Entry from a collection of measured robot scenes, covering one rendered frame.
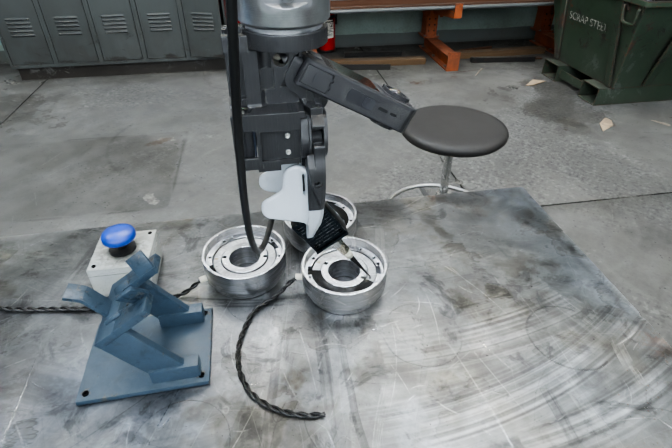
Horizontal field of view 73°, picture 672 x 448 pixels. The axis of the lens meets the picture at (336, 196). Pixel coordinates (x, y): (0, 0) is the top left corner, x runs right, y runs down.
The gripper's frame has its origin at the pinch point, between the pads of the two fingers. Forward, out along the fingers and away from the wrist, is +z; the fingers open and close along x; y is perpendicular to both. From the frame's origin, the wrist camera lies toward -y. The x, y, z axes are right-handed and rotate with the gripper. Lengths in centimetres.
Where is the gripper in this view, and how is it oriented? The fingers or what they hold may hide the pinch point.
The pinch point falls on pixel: (314, 218)
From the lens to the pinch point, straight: 48.8
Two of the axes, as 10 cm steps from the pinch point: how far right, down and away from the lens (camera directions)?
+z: -0.1, 8.3, 5.6
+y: -9.8, 1.0, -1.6
